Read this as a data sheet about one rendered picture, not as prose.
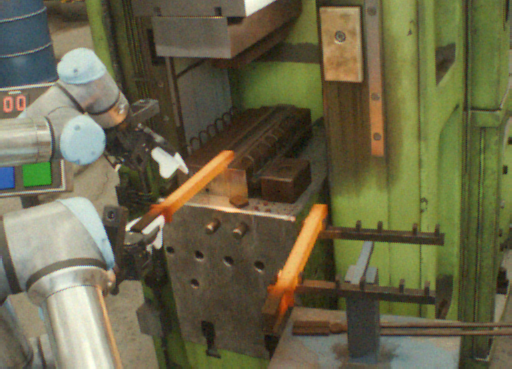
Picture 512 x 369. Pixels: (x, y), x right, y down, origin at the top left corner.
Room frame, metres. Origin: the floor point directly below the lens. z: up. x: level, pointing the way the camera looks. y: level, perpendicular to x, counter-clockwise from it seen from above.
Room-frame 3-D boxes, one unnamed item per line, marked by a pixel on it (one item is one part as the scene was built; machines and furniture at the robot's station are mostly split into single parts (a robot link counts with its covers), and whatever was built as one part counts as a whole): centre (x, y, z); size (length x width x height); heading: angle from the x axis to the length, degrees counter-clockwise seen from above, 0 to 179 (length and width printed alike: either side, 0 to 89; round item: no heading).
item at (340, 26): (1.60, -0.23, 1.27); 0.09 x 0.02 x 0.17; 61
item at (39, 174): (1.70, 0.55, 1.01); 0.07 x 0.05 x 0.07; 86
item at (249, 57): (1.85, -0.03, 1.24); 0.30 x 0.07 x 0.06; 151
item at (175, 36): (1.82, 0.01, 1.32); 0.42 x 0.20 x 0.10; 151
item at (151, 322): (1.91, 0.37, 0.36); 0.09 x 0.07 x 0.12; 61
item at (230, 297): (1.81, -0.04, 0.69); 0.56 x 0.38 x 0.45; 151
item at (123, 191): (1.92, 0.38, 0.80); 0.06 x 0.03 x 0.14; 61
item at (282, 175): (1.61, -0.07, 0.95); 0.12 x 0.08 x 0.06; 151
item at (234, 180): (1.82, 0.01, 0.96); 0.42 x 0.20 x 0.09; 151
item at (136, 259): (1.26, 0.29, 0.98); 0.12 x 0.08 x 0.09; 151
